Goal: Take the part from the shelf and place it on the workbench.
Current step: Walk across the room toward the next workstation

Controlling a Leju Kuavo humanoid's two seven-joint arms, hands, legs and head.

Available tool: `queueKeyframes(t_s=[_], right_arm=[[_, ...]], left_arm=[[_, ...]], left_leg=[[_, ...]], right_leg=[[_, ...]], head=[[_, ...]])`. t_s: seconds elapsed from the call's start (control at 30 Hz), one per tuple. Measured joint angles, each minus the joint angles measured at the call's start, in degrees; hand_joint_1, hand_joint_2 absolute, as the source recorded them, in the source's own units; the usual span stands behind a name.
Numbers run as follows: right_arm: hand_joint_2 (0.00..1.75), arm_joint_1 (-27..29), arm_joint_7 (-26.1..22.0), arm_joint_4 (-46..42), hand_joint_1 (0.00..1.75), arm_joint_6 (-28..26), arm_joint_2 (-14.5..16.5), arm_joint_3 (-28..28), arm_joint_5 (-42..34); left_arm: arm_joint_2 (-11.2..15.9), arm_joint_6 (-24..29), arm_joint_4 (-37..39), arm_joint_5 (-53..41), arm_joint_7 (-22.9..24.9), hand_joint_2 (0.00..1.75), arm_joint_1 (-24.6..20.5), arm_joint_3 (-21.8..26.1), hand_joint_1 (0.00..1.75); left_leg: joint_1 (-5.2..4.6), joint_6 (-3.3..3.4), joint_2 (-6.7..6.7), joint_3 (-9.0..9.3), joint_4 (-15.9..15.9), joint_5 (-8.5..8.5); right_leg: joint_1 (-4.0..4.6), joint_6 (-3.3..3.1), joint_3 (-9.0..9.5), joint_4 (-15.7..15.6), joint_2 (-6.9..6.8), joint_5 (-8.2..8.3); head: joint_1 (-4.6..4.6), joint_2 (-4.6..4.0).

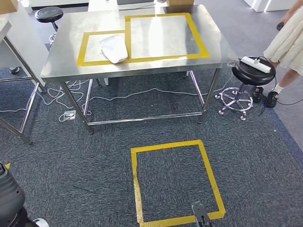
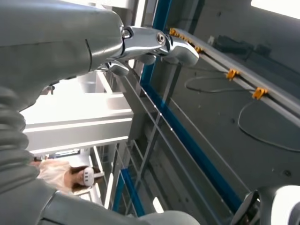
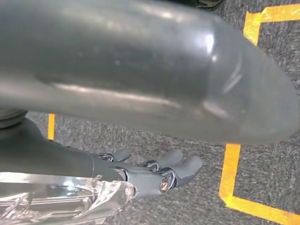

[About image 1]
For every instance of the steel workbench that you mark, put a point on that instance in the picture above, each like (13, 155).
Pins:
(151, 65)

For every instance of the brown cardboard box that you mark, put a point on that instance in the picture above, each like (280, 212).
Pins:
(180, 2)
(8, 5)

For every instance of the grey floor socket box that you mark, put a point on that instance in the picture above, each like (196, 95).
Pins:
(69, 114)

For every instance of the yellow tape frame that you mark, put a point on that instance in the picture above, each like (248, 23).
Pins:
(128, 37)

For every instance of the black round stool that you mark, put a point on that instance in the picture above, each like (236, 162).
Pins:
(253, 76)
(48, 14)

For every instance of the grey laptop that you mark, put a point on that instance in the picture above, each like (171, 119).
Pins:
(134, 2)

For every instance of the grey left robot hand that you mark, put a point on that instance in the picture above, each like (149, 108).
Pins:
(10, 194)

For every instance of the black handheld controller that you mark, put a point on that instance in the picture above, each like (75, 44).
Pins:
(280, 26)

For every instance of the white plastic panel part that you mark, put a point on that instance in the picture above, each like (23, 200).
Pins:
(115, 48)

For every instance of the person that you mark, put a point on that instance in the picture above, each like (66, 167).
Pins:
(286, 47)

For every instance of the white desk with steel legs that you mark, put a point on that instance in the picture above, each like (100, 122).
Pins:
(23, 40)

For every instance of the white display plinth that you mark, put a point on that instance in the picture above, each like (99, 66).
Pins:
(267, 4)

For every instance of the yellow floor tape rectangle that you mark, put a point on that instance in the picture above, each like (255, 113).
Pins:
(136, 181)

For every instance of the white power strip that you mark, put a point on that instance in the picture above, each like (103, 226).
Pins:
(255, 64)

